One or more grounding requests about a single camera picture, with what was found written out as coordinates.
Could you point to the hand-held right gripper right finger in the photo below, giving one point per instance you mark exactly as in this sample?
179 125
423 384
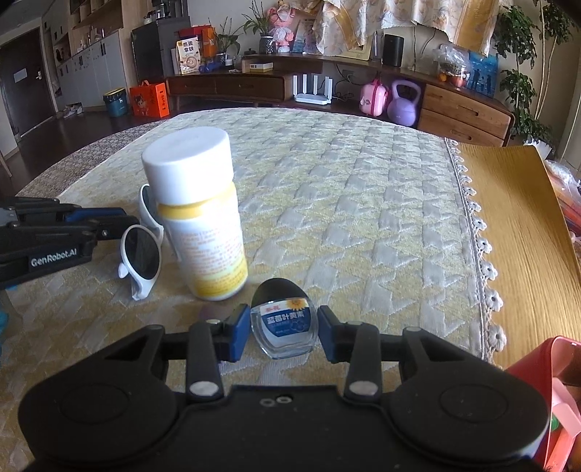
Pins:
326 338

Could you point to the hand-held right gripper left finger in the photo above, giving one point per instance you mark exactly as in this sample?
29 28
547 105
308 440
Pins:
240 336

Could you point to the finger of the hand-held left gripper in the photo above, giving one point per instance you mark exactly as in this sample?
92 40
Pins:
86 214
118 227

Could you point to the white sunglasses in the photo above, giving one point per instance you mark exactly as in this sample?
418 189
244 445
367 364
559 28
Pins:
140 256

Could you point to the small glass bottle black cap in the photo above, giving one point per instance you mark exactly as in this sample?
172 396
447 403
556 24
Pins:
283 324

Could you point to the red tin box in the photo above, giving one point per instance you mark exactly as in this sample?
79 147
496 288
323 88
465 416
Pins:
535 390

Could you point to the white bottle yellow label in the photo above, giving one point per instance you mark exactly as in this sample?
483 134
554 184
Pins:
199 213

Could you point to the pair of shoes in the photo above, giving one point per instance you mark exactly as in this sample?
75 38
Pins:
72 110

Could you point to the teal waste bin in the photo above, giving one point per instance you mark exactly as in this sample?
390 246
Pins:
115 104

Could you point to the orange gift box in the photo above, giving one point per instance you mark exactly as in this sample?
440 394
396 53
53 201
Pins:
150 100

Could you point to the quilted yellow table mat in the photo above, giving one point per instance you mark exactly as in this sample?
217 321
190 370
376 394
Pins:
363 204

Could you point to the dark wooden door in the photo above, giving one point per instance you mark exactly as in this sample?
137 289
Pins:
27 86

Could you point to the black cabinet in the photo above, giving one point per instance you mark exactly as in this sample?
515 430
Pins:
156 54

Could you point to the printed cereal bag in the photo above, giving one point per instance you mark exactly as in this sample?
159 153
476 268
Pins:
188 56

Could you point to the orange carton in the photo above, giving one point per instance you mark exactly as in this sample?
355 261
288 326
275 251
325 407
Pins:
209 43

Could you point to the small potted green plant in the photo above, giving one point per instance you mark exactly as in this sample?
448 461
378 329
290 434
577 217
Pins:
226 45

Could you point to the coffee machine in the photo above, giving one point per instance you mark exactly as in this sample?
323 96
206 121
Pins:
170 9

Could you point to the white router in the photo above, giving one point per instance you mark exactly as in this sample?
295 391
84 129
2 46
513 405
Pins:
312 97

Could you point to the purple kettlebell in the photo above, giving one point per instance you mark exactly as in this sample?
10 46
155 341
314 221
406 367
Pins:
404 109

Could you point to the pink small bag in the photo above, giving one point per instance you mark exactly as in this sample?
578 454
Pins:
374 100

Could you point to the potted orchid plant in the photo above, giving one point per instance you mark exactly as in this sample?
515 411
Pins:
263 31

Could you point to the pink doll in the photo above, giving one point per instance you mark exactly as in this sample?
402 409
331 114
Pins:
283 29

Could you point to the wooden tv cabinet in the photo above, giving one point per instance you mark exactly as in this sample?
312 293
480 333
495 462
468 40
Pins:
463 113

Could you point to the pile of colourful bags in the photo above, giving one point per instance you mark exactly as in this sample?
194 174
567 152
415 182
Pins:
567 195

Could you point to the black speaker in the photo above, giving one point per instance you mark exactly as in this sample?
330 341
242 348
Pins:
393 51

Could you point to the clear plastic fruit bag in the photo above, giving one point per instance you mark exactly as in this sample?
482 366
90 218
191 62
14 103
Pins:
451 66

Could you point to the large green houseplant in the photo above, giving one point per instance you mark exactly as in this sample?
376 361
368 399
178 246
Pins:
522 90

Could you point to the floral yellow curtain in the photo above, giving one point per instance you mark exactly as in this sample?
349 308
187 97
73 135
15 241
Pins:
399 18

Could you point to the white wall cabinets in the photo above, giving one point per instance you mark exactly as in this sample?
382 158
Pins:
90 68

